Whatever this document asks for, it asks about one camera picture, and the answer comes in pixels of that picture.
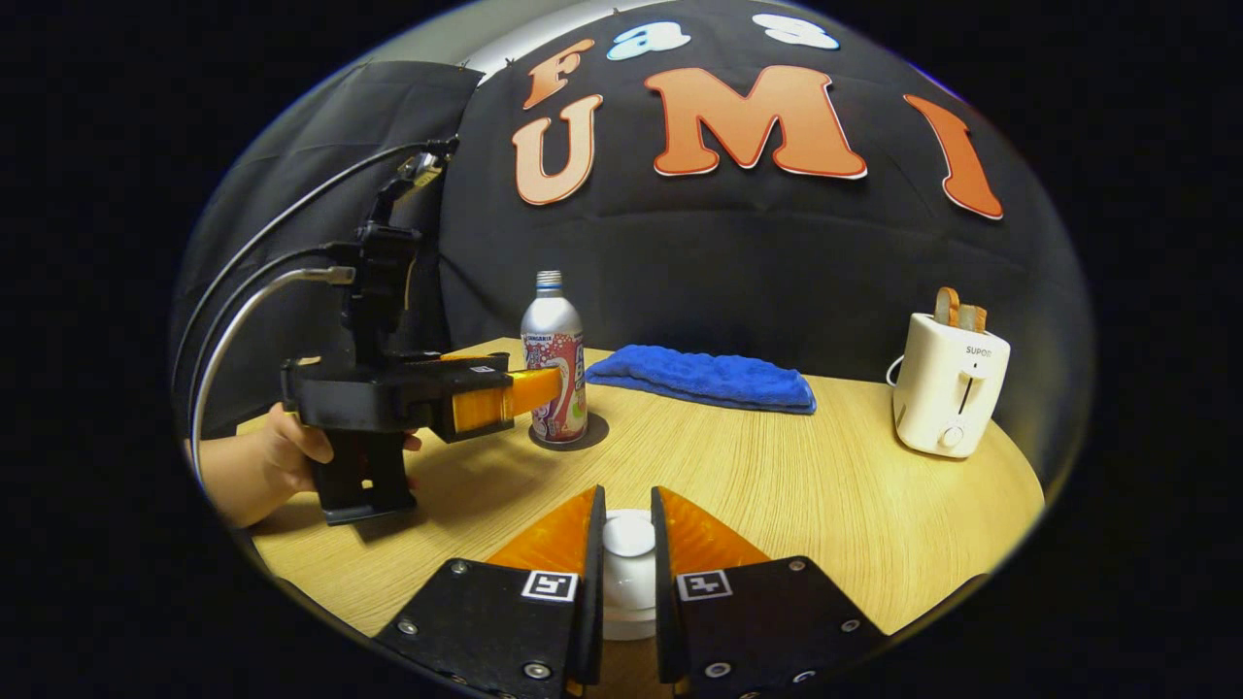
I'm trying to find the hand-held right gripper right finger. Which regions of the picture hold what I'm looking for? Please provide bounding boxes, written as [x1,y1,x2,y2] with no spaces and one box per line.
[651,485,890,699]

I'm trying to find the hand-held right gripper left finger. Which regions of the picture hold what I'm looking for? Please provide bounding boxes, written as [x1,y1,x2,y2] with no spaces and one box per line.
[374,485,608,699]

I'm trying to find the silver water bottle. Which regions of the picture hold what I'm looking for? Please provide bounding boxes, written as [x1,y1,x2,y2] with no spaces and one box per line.
[521,271,589,445]

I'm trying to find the dark round coaster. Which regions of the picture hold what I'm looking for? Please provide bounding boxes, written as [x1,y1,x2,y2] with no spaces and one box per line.
[528,413,611,451]

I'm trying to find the blue towel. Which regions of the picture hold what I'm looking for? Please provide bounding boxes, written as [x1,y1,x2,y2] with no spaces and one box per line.
[585,345,818,416]

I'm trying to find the black backdrop cloth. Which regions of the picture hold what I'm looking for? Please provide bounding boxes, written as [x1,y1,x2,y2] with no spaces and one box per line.
[170,0,1093,457]

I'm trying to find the white toaster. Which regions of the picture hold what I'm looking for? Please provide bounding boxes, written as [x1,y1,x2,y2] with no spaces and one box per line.
[891,313,1012,459]

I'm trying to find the grey cable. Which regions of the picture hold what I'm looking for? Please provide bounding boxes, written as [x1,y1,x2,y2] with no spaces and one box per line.
[190,266,357,482]

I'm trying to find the thin black cable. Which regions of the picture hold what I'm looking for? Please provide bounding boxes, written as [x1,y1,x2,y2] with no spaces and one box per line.
[173,142,433,389]

